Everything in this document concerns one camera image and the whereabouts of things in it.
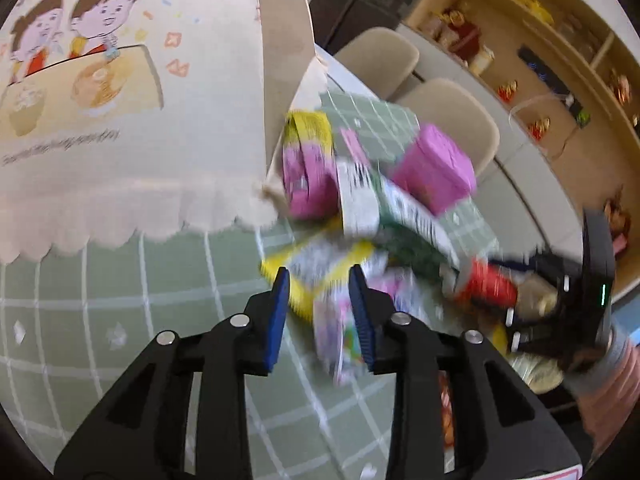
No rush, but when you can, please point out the yellow pink snack packet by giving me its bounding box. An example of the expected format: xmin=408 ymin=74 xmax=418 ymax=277
xmin=281 ymin=110 xmax=342 ymax=220

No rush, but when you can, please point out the beige chair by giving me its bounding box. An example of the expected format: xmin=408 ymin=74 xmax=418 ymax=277
xmin=332 ymin=27 xmax=421 ymax=102
xmin=390 ymin=78 xmax=501 ymax=177

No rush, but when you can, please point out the white black printed packet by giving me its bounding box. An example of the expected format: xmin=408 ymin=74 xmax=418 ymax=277
xmin=334 ymin=127 xmax=382 ymax=239

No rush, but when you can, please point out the cartoon printed paper bag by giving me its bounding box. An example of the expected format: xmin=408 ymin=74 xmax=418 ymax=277
xmin=0 ymin=0 xmax=331 ymax=263

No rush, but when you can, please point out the yellow toy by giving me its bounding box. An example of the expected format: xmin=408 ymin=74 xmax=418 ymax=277
xmin=511 ymin=0 xmax=555 ymax=26

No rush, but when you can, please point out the pink box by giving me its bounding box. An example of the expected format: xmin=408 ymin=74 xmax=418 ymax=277
xmin=392 ymin=122 xmax=477 ymax=216

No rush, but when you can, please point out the green checked tablecloth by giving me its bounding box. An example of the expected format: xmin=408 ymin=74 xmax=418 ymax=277
xmin=0 ymin=87 xmax=551 ymax=480

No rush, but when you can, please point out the orange ornament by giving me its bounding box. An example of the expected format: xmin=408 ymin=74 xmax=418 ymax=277
xmin=609 ymin=67 xmax=635 ymax=107

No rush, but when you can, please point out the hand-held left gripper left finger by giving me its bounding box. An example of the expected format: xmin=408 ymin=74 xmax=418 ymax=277
xmin=54 ymin=266 xmax=291 ymax=480

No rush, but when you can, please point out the wooden shelf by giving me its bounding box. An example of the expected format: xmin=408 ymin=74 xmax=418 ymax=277
xmin=404 ymin=0 xmax=640 ymax=306

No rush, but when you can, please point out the green white snack packet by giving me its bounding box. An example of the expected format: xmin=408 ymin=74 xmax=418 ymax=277
xmin=375 ymin=175 xmax=461 ymax=272

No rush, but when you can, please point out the pastel printed snack packet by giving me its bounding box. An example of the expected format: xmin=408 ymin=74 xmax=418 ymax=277
xmin=312 ymin=255 xmax=417 ymax=387

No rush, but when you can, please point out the red gold decoration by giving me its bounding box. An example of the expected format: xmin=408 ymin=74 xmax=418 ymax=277
xmin=440 ymin=4 xmax=485 ymax=63

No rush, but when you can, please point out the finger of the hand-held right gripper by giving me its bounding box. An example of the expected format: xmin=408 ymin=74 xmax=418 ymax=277
xmin=492 ymin=254 xmax=572 ymax=288
xmin=506 ymin=307 xmax=561 ymax=358

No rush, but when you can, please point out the gold shiny wrapper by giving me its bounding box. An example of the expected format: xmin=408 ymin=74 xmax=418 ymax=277
xmin=492 ymin=322 xmax=566 ymax=394

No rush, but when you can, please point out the red snack packet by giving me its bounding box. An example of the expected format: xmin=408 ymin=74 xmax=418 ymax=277
xmin=454 ymin=259 xmax=521 ymax=309

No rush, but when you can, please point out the red orange snack wrapper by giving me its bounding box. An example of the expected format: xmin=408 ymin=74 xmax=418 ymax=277
xmin=437 ymin=370 xmax=459 ymax=461

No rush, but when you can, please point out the yellow white snack packet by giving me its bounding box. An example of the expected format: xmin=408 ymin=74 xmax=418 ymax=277
xmin=260 ymin=239 xmax=376 ymax=319

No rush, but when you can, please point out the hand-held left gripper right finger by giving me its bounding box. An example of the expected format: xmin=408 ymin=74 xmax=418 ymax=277
xmin=348 ymin=264 xmax=584 ymax=480

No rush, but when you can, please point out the person's right forearm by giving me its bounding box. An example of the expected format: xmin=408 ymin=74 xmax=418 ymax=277
xmin=565 ymin=325 xmax=640 ymax=448

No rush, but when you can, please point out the black remote control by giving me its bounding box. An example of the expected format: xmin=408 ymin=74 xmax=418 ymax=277
xmin=517 ymin=45 xmax=592 ymax=129

